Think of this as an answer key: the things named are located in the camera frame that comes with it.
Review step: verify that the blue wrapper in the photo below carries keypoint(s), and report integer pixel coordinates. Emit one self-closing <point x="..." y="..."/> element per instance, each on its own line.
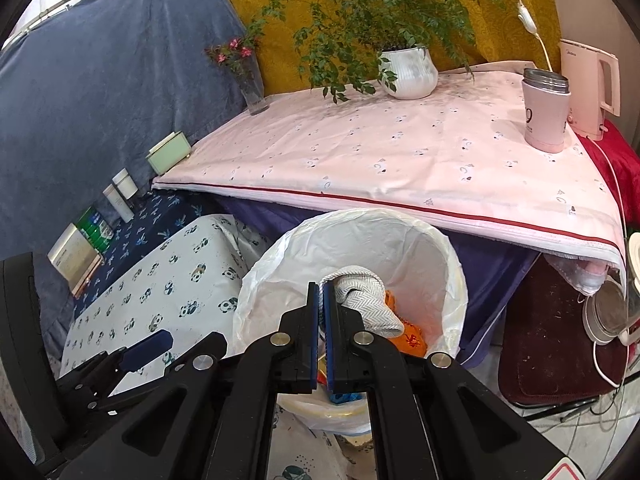
<point x="345" y="398"/>

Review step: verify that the navy printed cloth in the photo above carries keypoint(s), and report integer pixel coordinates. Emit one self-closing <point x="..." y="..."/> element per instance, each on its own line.
<point x="150" y="220"/>

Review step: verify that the pale green tissue box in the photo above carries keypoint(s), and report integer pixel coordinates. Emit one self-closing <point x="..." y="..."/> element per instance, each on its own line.
<point x="170" y="155"/>

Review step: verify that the red cloth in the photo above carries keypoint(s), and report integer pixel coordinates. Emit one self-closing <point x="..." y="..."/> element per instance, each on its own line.
<point x="620" y="170"/>

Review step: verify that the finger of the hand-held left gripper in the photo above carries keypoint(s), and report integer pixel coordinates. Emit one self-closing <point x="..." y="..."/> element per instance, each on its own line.
<point x="147" y="347"/>
<point x="210" y="345"/>

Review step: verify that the dark red chair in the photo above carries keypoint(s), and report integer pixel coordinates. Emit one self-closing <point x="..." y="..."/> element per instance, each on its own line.
<point x="550" y="340"/>

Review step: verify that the white jar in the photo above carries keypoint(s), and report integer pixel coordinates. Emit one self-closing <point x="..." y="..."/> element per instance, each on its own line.
<point x="125" y="185"/>

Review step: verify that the yellow backdrop cloth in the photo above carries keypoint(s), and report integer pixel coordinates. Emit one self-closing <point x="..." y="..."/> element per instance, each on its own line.
<point x="500" y="10"/>

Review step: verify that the blue-grey backdrop cloth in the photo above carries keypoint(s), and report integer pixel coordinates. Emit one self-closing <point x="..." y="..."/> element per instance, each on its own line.
<point x="100" y="110"/>

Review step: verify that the white electric appliance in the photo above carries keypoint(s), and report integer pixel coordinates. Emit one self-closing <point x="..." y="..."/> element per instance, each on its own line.
<point x="605" y="320"/>

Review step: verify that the pink tablecloth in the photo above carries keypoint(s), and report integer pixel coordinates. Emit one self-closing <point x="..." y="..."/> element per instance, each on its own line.
<point x="400" y="150"/>

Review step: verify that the glass vase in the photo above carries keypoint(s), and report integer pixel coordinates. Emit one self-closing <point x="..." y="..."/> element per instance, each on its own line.
<point x="254" y="95"/>

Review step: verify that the pink thermos cup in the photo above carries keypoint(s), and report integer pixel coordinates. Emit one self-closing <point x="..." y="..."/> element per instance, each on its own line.
<point x="545" y="115"/>

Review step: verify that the panda printed tablecloth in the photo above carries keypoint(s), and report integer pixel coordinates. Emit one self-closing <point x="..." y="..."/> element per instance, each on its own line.
<point x="165" y="280"/>

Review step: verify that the white ribbed plant pot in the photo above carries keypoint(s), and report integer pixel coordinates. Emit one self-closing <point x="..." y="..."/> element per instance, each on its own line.
<point x="410" y="72"/>

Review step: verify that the orange plastic bag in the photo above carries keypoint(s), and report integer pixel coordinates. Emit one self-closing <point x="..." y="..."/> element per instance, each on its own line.
<point x="407" y="340"/>

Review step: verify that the green can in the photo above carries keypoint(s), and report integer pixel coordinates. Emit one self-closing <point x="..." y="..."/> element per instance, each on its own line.
<point x="97" y="230"/>

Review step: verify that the gold cardboard box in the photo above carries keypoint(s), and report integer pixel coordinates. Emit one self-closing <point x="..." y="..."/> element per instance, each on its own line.
<point x="70" y="257"/>

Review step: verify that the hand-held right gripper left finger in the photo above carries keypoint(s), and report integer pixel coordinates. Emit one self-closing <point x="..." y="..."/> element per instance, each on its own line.
<point x="313" y="355"/>

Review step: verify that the grey herringbone cloth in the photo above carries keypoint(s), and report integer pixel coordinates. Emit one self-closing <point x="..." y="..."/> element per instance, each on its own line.
<point x="365" y="305"/>

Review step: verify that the white bin liner bag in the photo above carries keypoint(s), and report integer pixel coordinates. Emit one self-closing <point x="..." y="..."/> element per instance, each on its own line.
<point x="375" y="240"/>

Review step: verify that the white bottle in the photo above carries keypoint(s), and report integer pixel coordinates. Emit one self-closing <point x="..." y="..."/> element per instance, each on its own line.
<point x="117" y="202"/>

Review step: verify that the green leafy plant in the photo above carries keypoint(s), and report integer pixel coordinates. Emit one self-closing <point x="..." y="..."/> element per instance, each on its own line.
<point x="370" y="5"/>

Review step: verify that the pink flowers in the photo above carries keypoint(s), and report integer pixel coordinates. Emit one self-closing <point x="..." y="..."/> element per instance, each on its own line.
<point x="232" y="52"/>

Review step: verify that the pink electric kettle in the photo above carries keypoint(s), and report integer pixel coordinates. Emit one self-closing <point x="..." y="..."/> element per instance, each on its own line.
<point x="585" y="90"/>

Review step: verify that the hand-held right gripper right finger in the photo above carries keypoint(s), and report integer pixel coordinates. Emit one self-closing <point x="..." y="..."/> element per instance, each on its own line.
<point x="327" y="320"/>

